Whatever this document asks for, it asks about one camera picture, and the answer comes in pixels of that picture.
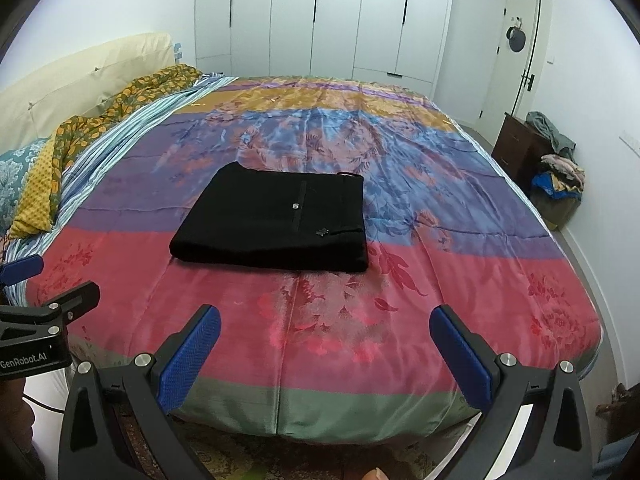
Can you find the white door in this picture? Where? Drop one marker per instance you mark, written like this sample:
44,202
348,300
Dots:
505,85

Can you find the cream padded headboard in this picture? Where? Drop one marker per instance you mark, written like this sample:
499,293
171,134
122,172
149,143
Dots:
75,85

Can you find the blue floral pillow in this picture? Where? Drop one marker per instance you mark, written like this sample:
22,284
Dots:
17,185

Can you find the round dark door hanging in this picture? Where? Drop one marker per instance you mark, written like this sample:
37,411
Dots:
516,37

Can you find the white wardrobe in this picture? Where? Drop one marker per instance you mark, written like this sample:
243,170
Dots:
340,15

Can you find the colourful satin quilt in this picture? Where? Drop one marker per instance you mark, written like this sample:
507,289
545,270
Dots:
350,135

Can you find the striped bed sheet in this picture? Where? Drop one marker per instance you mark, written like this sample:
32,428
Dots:
125,125

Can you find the patterned rug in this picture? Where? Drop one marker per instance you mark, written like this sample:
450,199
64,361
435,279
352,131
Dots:
300,460

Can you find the yellow floral blanket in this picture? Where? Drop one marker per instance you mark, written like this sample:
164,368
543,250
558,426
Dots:
115,110

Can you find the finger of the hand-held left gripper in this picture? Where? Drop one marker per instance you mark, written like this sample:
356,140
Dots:
22,267
77,299

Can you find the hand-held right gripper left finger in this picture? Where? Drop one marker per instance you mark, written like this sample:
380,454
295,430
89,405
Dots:
192,355

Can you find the person's left forearm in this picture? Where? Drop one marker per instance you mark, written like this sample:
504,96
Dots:
10,425

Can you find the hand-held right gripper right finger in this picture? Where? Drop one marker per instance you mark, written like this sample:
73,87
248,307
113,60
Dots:
462,355

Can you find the black pants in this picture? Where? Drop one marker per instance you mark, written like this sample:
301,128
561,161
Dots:
270,220

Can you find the dark wooden nightstand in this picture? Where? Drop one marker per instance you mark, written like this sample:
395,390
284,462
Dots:
515,145

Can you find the pink clothes pile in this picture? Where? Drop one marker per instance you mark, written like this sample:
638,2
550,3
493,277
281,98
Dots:
562,167

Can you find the bedside wall socket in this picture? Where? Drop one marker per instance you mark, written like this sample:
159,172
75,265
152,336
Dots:
178,52

